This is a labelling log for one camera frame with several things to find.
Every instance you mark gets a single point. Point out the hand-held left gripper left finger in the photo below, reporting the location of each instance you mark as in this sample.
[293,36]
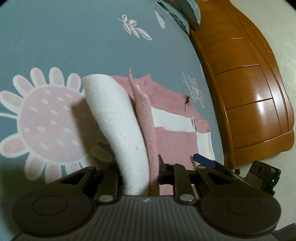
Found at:
[109,180]

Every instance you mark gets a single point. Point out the wooden bed headboard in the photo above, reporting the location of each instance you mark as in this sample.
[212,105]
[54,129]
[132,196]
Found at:
[242,81]

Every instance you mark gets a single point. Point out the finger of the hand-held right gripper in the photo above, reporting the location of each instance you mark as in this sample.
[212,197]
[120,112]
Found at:
[203,159]

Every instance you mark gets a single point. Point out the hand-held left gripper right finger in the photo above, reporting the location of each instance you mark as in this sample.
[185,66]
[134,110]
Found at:
[161,173]

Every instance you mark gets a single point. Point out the pink and white sweater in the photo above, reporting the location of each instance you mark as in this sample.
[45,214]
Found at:
[111,115]

